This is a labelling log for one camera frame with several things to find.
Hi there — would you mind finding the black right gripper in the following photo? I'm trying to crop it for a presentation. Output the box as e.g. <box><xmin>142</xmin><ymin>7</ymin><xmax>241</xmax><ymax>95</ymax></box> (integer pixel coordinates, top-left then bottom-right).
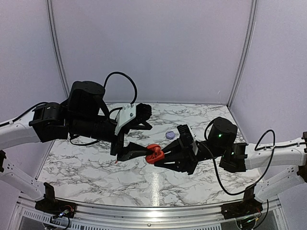
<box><xmin>153</xmin><ymin>136</ymin><xmax>225</xmax><ymax>176</ymax></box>

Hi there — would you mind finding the purple charging case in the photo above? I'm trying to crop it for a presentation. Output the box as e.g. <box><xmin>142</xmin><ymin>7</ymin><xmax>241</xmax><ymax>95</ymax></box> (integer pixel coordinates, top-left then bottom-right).
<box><xmin>165</xmin><ymin>131</ymin><xmax>176</xmax><ymax>139</ymax></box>

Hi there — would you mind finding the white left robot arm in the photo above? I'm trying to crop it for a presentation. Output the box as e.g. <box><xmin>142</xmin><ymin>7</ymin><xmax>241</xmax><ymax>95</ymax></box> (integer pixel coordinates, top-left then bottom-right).
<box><xmin>0</xmin><ymin>81</ymin><xmax>152</xmax><ymax>213</ymax></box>

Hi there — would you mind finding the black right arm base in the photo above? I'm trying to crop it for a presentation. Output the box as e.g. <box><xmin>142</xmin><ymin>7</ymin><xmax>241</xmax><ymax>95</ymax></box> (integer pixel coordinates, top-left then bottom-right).
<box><xmin>221</xmin><ymin>185</ymin><xmax>263</xmax><ymax>219</ymax></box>

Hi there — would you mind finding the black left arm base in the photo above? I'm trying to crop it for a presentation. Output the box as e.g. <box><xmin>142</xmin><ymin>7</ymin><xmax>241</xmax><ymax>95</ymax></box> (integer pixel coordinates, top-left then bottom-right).
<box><xmin>35</xmin><ymin>182</ymin><xmax>77</xmax><ymax>218</ymax></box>

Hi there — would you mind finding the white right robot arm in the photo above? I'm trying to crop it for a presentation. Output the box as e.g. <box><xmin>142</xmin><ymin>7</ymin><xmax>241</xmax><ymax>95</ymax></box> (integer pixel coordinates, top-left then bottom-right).
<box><xmin>152</xmin><ymin>117</ymin><xmax>307</xmax><ymax>215</ymax></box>

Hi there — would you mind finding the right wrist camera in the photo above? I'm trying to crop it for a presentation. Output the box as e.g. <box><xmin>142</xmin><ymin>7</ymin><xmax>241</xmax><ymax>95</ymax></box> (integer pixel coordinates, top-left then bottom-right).
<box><xmin>177</xmin><ymin>125</ymin><xmax>198</xmax><ymax>155</ymax></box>

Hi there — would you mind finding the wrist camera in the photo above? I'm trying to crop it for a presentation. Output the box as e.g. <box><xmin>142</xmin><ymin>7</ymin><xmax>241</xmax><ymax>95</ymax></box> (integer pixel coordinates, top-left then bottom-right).
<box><xmin>177</xmin><ymin>125</ymin><xmax>198</xmax><ymax>155</ymax></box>
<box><xmin>114</xmin><ymin>103</ymin><xmax>153</xmax><ymax>135</ymax></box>

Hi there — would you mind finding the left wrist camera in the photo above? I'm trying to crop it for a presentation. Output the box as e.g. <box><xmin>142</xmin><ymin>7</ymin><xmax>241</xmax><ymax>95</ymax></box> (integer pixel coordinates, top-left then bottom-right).
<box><xmin>114</xmin><ymin>103</ymin><xmax>153</xmax><ymax>135</ymax></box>

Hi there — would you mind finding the aluminium front rail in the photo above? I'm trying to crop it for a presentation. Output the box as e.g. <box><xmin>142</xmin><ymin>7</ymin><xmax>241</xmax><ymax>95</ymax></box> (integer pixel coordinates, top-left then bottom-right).
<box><xmin>9</xmin><ymin>193</ymin><xmax>289</xmax><ymax>230</ymax></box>

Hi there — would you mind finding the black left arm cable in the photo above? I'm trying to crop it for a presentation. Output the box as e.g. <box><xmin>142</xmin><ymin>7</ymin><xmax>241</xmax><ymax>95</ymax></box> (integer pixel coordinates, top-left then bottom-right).
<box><xmin>0</xmin><ymin>71</ymin><xmax>138</xmax><ymax>147</ymax></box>

